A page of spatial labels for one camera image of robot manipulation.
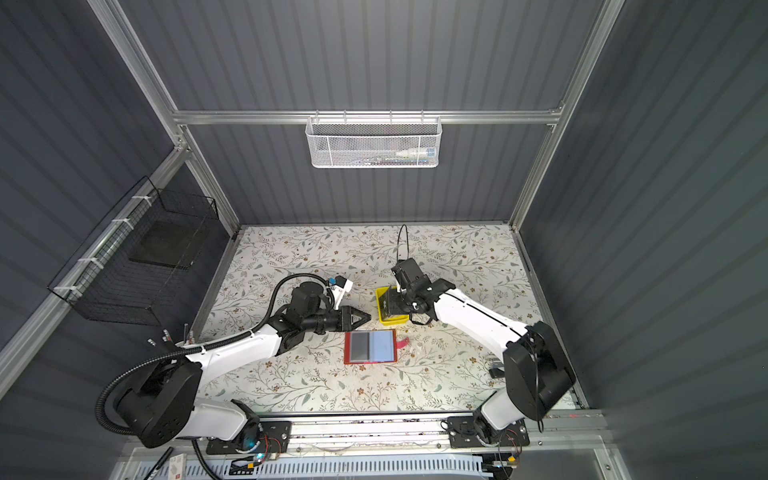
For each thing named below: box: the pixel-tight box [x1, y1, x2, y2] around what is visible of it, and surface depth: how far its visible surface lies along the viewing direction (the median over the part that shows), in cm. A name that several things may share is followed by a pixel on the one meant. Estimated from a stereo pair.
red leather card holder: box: [344, 329, 410, 365], surface depth 90 cm
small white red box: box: [168, 453, 187, 480], surface depth 71 cm
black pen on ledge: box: [143, 446, 174, 480], surface depth 72 cm
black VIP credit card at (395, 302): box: [388, 286, 403, 316], surface depth 77 cm
